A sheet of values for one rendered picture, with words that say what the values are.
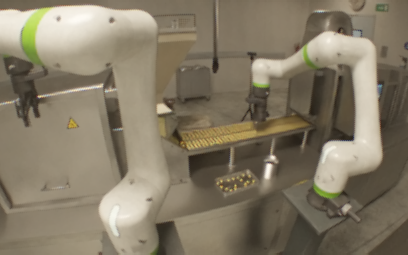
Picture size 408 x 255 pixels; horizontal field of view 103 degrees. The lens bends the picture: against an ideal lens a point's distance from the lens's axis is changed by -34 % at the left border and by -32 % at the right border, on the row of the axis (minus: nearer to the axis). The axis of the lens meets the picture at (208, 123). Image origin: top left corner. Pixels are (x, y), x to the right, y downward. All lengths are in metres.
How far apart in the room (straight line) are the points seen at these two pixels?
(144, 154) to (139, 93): 0.16
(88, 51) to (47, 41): 0.08
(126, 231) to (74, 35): 0.40
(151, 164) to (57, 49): 0.37
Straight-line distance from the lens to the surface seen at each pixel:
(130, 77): 0.51
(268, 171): 1.17
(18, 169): 1.15
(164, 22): 4.75
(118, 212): 0.52
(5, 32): 0.52
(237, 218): 1.13
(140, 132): 0.55
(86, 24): 0.36
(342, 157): 0.78
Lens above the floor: 1.52
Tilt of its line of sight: 24 degrees down
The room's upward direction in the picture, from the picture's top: straight up
